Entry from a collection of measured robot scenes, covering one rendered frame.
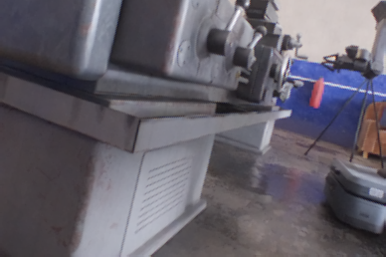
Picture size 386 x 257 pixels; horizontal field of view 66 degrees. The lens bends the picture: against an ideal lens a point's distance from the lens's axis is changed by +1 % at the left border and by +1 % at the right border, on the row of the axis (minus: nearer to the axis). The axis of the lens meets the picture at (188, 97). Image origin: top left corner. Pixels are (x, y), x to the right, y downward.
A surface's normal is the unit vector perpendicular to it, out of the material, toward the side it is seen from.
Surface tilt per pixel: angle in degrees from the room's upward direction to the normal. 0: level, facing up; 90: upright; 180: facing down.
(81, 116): 90
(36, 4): 90
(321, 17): 90
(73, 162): 90
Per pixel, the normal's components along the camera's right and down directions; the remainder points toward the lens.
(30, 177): -0.41, -0.04
